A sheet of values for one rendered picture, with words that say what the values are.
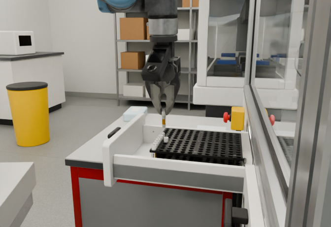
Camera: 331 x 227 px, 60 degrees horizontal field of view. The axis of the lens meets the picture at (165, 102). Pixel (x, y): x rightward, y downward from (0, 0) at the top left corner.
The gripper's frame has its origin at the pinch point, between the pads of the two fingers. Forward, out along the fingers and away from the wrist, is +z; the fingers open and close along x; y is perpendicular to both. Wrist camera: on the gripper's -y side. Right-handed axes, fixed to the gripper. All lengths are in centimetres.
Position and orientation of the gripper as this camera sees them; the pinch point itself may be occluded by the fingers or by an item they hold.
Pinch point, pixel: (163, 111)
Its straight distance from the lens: 78.3
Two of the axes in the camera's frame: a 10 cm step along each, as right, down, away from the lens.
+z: 0.2, 9.5, 3.2
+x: -9.7, -0.5, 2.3
